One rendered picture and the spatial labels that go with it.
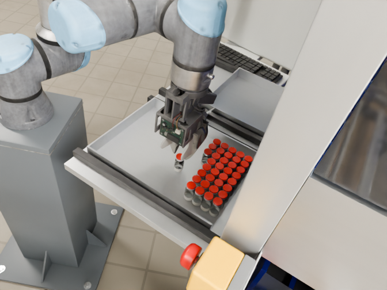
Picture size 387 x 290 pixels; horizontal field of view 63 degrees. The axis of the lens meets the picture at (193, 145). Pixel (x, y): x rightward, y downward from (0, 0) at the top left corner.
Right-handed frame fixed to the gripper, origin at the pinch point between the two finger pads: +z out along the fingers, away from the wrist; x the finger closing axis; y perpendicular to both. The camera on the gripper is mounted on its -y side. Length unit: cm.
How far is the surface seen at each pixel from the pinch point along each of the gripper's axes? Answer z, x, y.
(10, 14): 95, -264, -124
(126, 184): 4.5, -5.5, 13.0
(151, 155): 6.3, -7.7, 1.1
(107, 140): 5.6, -18.8, 4.8
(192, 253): -7.0, 16.2, 23.4
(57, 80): 95, -153, -82
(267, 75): 11, -2, -67
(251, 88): 6.2, -0.5, -45.0
